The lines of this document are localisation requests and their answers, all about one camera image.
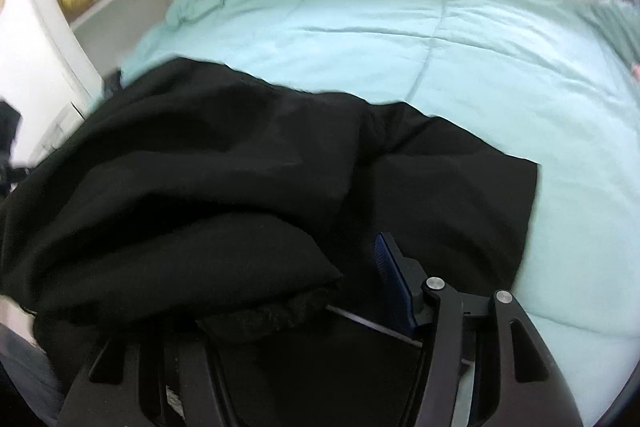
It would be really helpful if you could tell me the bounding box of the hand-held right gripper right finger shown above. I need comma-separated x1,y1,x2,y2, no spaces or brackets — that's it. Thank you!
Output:
374,232,585,427

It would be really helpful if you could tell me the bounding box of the black hooded jacket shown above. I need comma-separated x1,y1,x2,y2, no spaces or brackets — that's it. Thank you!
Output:
0,57,543,427

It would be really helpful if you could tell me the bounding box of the blue grey cloth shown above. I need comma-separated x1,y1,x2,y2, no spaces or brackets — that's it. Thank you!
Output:
0,297,63,425

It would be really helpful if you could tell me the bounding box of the teal quilt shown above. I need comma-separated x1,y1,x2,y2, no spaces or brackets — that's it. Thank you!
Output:
120,0,640,338

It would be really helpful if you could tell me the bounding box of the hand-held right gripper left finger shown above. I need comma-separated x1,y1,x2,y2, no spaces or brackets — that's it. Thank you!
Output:
59,337,236,427

